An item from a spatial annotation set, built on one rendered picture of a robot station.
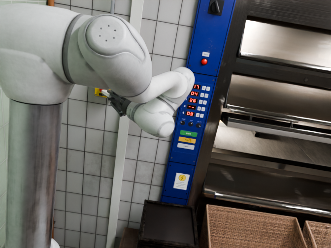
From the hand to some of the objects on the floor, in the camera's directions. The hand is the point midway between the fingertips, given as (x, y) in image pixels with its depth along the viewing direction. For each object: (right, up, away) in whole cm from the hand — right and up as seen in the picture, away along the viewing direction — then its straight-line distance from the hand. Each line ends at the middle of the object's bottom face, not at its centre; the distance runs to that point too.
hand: (108, 93), depth 127 cm
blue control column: (+22, -98, +156) cm, 186 cm away
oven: (+118, -113, +160) cm, 229 cm away
